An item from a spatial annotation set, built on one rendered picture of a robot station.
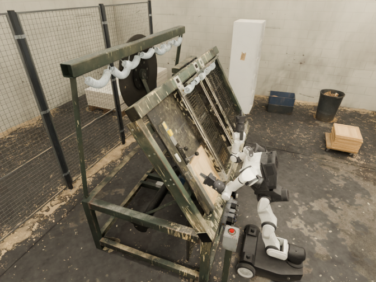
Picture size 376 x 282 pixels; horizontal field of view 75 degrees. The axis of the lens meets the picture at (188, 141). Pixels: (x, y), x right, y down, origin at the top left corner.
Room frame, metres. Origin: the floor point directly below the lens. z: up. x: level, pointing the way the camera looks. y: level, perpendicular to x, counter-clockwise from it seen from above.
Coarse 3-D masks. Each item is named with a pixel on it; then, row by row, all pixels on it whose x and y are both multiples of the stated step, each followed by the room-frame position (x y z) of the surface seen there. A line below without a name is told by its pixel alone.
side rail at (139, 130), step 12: (132, 132) 1.54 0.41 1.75; (144, 132) 1.51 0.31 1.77; (144, 144) 1.51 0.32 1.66; (156, 144) 1.52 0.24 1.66; (156, 156) 1.48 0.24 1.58; (156, 168) 1.48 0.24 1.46; (168, 168) 1.46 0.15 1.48; (168, 180) 1.45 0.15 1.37; (180, 192) 1.41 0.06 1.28; (180, 204) 1.42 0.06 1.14; (192, 204) 1.41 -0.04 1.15; (192, 216) 1.38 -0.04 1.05; (204, 228) 1.34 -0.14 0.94
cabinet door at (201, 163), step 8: (200, 152) 1.97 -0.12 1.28; (192, 160) 1.80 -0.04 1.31; (200, 160) 1.90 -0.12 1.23; (208, 160) 2.00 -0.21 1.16; (192, 168) 1.73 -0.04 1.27; (200, 168) 1.82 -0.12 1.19; (208, 168) 1.92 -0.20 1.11; (200, 176) 1.75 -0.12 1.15; (216, 176) 1.94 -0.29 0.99; (208, 192) 1.70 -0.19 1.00; (216, 192) 1.79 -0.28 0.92
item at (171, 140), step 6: (162, 126) 1.73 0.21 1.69; (162, 132) 1.73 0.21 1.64; (168, 138) 1.71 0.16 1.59; (174, 138) 1.75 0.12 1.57; (174, 144) 1.70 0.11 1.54; (174, 150) 1.70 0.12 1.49; (180, 156) 1.68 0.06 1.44; (186, 168) 1.66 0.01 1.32; (192, 174) 1.65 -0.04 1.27; (192, 180) 1.64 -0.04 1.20; (198, 180) 1.66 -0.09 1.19; (198, 186) 1.62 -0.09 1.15; (204, 192) 1.62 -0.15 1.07; (204, 198) 1.60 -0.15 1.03; (210, 204) 1.59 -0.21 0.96; (210, 210) 1.58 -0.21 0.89
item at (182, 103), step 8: (192, 80) 2.13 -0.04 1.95; (176, 96) 2.15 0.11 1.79; (184, 96) 2.12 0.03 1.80; (184, 104) 2.12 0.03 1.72; (184, 112) 2.12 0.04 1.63; (192, 112) 2.15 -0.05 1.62; (192, 120) 2.09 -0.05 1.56; (192, 128) 2.09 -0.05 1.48; (200, 128) 2.11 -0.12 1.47; (200, 136) 2.06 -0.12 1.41; (200, 144) 2.06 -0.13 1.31; (208, 144) 2.07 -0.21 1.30; (208, 152) 2.03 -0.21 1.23; (216, 160) 2.02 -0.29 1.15; (216, 168) 2.00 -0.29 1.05; (224, 176) 1.97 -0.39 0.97
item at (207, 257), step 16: (128, 160) 2.50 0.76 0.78; (112, 176) 2.19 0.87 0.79; (144, 176) 2.90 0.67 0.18; (96, 192) 1.92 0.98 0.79; (160, 192) 2.00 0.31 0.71; (96, 208) 1.74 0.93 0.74; (112, 208) 1.70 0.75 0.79; (96, 224) 1.79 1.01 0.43; (112, 224) 2.05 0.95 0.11; (144, 224) 1.55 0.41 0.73; (160, 224) 1.50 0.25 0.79; (176, 224) 1.50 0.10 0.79; (96, 240) 1.78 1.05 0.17; (192, 240) 1.38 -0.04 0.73; (144, 256) 1.58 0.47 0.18; (208, 256) 1.32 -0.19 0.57; (176, 272) 1.44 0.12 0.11; (192, 272) 1.40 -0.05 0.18; (208, 272) 1.35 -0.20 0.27
